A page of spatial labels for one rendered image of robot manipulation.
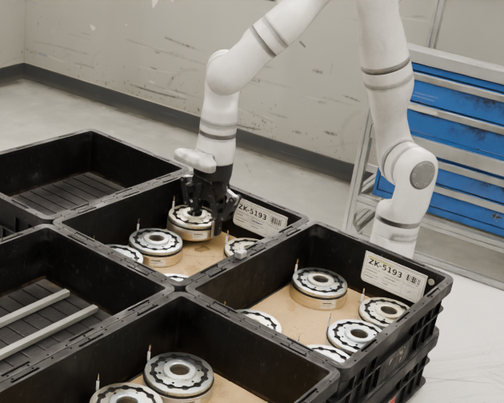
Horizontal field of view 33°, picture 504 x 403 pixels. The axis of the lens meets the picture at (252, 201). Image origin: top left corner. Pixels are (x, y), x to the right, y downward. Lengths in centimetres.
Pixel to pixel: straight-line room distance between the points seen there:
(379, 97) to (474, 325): 56
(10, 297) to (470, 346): 91
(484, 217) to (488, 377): 167
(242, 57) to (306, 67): 287
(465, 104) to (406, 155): 159
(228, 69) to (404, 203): 44
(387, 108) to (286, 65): 283
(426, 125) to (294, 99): 129
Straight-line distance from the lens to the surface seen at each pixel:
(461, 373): 170
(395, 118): 165
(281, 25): 152
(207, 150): 158
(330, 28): 430
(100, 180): 194
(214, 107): 156
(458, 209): 335
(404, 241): 171
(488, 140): 325
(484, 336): 185
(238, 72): 152
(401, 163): 165
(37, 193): 186
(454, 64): 320
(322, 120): 440
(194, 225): 165
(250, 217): 169
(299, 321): 148
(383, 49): 155
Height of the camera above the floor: 160
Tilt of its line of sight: 24 degrees down
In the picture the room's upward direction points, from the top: 9 degrees clockwise
